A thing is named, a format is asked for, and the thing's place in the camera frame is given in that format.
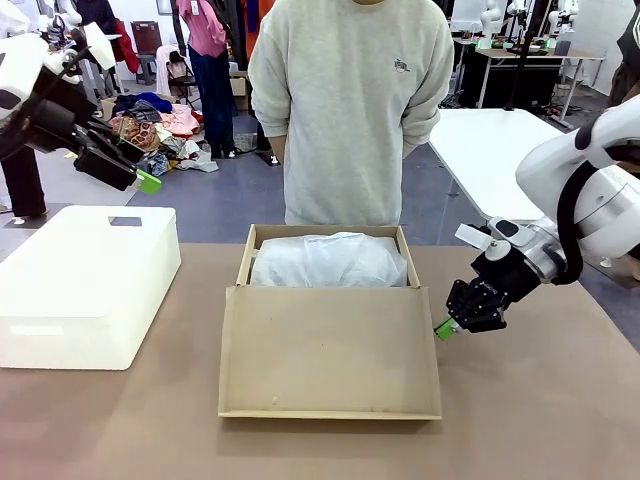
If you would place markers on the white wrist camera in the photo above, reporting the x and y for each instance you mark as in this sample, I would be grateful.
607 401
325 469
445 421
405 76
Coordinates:
100 45
502 232

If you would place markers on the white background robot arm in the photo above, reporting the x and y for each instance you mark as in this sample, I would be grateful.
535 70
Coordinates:
489 20
562 15

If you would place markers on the red hanging garment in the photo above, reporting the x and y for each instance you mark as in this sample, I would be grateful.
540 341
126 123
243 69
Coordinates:
129 50

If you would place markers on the small cardboard carton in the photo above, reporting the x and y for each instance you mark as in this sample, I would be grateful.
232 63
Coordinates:
239 90

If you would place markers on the brown cardboard shoe box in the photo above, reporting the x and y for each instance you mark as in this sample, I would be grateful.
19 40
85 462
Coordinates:
325 350

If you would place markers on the dark brown chair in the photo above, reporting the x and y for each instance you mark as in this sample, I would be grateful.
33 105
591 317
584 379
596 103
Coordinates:
146 40

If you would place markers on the mannequin with pink shirt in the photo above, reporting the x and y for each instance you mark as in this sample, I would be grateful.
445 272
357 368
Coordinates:
207 60

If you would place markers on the bystander in dark brown clothes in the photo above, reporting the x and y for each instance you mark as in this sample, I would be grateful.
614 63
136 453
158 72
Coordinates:
627 60

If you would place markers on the white plastic storage box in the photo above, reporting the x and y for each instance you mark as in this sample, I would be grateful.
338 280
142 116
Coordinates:
85 280

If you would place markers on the folding chair with white garment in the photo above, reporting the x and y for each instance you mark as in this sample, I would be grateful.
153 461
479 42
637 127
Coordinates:
172 67

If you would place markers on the white tissue paper sheet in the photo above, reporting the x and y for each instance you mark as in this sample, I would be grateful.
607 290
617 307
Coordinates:
325 260

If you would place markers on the black stand pole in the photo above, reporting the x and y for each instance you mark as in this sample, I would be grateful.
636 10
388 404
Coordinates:
527 30

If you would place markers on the wooden top desk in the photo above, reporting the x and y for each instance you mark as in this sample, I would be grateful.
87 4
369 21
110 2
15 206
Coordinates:
540 56

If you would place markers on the bystander in white coat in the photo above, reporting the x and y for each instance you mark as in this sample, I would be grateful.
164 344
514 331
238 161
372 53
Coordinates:
22 185

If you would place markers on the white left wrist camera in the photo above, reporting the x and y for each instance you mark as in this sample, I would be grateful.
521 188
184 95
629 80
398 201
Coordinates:
100 45

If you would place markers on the bystander in black top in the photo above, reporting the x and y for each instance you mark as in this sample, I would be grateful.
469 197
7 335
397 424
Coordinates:
97 10

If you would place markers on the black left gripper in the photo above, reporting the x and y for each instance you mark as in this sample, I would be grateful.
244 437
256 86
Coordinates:
55 125

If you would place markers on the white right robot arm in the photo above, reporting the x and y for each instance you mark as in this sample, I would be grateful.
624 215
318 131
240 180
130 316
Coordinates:
600 220

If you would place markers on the pile of colourful clothes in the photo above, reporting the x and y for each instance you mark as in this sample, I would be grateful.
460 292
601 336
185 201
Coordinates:
170 125

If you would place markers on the white table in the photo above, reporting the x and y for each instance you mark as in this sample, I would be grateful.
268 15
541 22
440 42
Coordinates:
485 150

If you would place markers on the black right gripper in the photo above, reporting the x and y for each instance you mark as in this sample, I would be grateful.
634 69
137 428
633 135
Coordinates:
507 277

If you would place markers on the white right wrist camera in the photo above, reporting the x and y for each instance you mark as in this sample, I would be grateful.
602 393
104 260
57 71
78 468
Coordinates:
502 232

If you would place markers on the person's right forearm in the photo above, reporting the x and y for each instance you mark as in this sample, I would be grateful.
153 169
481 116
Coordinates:
279 150

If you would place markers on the person in grey sweatshirt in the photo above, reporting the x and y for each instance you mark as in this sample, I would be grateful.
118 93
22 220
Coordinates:
345 100

